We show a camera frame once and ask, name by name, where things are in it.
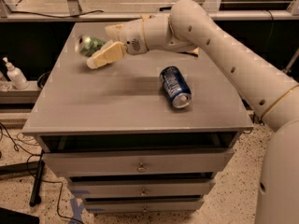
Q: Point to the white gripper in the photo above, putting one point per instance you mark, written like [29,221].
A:
[132,36]

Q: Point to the green soda can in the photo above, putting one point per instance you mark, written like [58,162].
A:
[87,45]

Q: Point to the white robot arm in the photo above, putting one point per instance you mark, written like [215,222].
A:
[270,93]

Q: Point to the blue soda can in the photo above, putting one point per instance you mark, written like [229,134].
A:
[176,88]

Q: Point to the brown chips bag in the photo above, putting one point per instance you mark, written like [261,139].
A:
[194,51]

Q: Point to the grey drawer cabinet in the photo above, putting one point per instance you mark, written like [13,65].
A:
[123,107]

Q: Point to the white pump bottle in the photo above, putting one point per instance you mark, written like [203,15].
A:
[15,75]

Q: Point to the top grey drawer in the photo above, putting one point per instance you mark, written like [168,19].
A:
[139,162]

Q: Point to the grey drawer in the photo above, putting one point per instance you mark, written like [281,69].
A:
[139,162]
[144,205]
[141,188]

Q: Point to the middle grey drawer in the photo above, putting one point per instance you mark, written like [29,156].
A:
[141,188]

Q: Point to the black stand leg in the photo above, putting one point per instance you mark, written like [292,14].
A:
[35,197]

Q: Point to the bottom grey drawer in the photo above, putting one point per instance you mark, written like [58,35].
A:
[144,205]

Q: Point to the metal frame rail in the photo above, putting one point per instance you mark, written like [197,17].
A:
[226,15]

